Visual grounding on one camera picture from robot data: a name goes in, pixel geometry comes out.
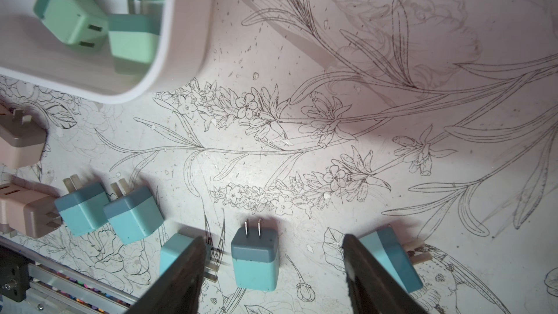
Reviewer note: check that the blue plug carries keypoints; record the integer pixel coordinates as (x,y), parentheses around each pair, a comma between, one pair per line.
(385,247)
(81,209)
(134,214)
(255,256)
(175,246)

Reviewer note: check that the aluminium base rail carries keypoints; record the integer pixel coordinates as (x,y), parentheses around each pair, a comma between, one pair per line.
(31,283)

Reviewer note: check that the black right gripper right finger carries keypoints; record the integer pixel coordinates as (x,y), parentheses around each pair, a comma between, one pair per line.
(371,288)

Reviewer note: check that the green plug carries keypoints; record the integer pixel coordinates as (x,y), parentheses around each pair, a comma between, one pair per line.
(78,24)
(133,39)

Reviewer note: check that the pink plug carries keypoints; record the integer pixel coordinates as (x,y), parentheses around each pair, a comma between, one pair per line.
(22,139)
(28,208)

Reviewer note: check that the white storage box front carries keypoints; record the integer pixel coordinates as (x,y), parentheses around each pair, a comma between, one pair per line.
(29,52)

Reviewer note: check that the pink plug lower right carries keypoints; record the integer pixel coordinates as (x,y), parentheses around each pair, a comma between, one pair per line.
(28,208)

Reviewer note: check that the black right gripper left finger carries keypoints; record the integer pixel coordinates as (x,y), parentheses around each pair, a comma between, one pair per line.
(178,289)

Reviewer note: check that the pink plug upper right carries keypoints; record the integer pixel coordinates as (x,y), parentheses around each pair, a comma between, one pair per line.
(22,139)

